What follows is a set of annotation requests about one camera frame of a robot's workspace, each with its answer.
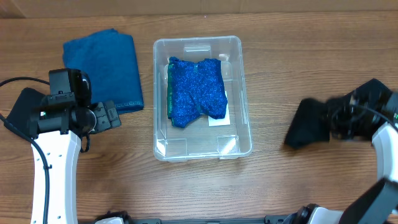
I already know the blue denim cloth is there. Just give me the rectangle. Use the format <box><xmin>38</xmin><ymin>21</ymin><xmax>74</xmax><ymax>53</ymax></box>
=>
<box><xmin>63</xmin><ymin>29</ymin><xmax>144</xmax><ymax>114</ymax></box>

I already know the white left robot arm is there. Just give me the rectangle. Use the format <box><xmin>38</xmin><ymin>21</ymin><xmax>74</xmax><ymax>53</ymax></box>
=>
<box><xmin>28</xmin><ymin>68</ymin><xmax>121</xmax><ymax>223</ymax></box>

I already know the clear plastic storage bin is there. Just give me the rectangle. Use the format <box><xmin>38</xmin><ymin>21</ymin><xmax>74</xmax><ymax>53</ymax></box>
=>
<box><xmin>153</xmin><ymin>35</ymin><xmax>253</xmax><ymax>162</ymax></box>

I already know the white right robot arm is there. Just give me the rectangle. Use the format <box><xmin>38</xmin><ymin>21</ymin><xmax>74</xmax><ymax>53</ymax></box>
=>
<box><xmin>285</xmin><ymin>79</ymin><xmax>397</xmax><ymax>223</ymax></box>

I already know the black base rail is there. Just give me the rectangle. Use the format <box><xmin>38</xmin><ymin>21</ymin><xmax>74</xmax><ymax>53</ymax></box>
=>
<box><xmin>93</xmin><ymin>211</ymin><xmax>299</xmax><ymax>224</ymax></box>

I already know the black cloth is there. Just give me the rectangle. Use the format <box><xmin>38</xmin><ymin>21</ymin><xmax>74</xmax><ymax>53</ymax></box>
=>
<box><xmin>6</xmin><ymin>88</ymin><xmax>45</xmax><ymax>136</ymax></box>
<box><xmin>284</xmin><ymin>98</ymin><xmax>330</xmax><ymax>149</ymax></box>

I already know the sparkly blue green cloth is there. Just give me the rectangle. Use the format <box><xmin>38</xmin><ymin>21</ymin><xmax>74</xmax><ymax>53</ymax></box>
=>
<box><xmin>167</xmin><ymin>57</ymin><xmax>225</xmax><ymax>128</ymax></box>

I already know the white label in bin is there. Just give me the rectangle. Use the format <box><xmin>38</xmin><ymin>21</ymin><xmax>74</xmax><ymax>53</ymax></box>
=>
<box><xmin>208</xmin><ymin>91</ymin><xmax>231</xmax><ymax>127</ymax></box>

